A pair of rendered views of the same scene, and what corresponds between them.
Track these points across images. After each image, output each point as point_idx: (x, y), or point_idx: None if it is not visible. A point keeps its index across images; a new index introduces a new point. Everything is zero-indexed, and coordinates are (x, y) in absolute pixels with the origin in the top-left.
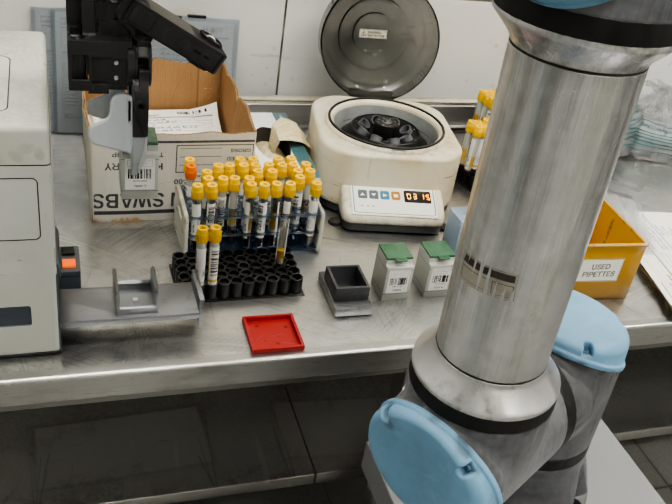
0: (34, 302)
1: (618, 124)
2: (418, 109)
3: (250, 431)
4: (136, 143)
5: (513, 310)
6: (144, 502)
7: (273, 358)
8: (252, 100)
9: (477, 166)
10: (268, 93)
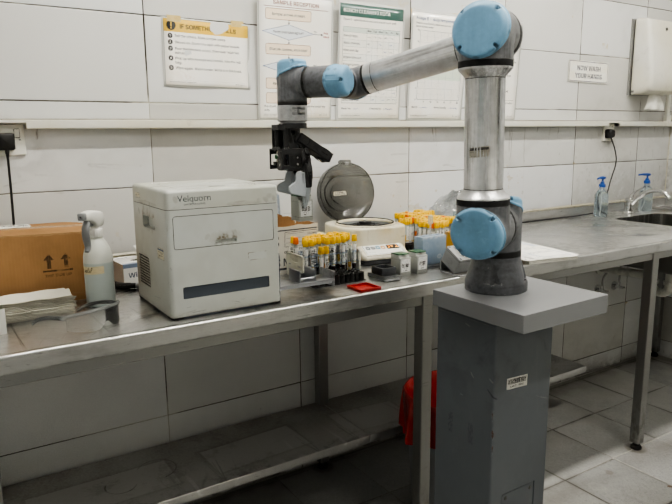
0: (270, 273)
1: (503, 92)
2: (374, 218)
3: (322, 428)
4: (307, 190)
5: (490, 159)
6: (282, 467)
7: (370, 292)
8: None
9: (465, 121)
10: None
